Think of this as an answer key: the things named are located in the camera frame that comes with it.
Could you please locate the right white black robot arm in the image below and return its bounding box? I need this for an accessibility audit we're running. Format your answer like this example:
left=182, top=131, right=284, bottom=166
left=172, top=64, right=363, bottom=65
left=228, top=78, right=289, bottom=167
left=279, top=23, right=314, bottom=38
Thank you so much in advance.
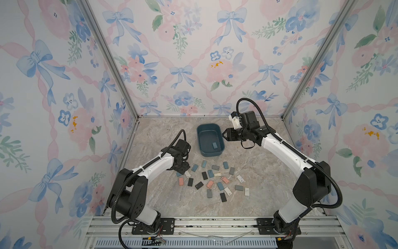
left=222, top=98, right=343, bottom=241

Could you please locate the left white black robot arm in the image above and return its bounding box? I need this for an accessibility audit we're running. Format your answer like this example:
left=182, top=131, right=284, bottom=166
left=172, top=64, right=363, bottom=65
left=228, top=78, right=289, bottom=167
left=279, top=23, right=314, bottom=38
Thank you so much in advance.
left=106, top=129, right=191, bottom=233

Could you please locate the dark teal storage box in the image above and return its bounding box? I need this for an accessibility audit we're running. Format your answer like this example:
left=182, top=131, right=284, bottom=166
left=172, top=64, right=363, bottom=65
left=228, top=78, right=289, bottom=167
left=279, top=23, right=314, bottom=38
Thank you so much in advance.
left=197, top=123, right=225, bottom=157

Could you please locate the black eraser tilted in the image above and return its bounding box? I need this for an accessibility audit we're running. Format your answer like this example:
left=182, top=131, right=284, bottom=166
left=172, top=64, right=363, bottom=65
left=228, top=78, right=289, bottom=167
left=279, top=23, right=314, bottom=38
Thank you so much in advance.
left=195, top=182, right=204, bottom=190

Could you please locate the grey eraser top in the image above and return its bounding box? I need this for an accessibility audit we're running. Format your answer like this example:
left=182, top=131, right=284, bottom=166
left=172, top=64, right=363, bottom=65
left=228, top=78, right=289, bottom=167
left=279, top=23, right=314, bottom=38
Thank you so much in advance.
left=211, top=165, right=220, bottom=171

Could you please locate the teal eraser lower centre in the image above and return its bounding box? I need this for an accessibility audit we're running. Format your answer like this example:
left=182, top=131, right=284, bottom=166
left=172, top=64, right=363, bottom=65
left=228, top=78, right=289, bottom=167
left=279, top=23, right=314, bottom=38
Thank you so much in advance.
left=217, top=182, right=224, bottom=191

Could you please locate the white eraser lower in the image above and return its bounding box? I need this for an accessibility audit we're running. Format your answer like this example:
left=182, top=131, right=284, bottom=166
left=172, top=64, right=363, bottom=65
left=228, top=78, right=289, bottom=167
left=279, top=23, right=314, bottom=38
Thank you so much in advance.
left=224, top=187, right=232, bottom=196

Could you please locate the black eraser bottom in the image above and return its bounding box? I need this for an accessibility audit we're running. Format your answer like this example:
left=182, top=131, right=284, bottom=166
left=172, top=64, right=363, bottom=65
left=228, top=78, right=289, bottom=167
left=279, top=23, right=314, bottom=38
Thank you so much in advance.
left=220, top=193, right=227, bottom=202

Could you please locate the white eraser far right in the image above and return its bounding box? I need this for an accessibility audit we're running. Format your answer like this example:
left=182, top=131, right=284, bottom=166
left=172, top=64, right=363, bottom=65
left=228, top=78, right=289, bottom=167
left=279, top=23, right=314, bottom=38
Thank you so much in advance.
left=245, top=187, right=250, bottom=197

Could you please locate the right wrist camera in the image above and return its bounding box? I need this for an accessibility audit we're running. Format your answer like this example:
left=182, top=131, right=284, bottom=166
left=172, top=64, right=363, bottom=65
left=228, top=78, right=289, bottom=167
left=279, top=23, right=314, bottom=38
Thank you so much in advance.
left=229, top=112, right=242, bottom=130

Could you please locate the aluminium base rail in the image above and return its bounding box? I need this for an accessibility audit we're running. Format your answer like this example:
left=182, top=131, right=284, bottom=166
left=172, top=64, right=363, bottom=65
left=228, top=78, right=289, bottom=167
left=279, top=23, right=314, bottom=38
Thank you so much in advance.
left=81, top=216, right=352, bottom=249

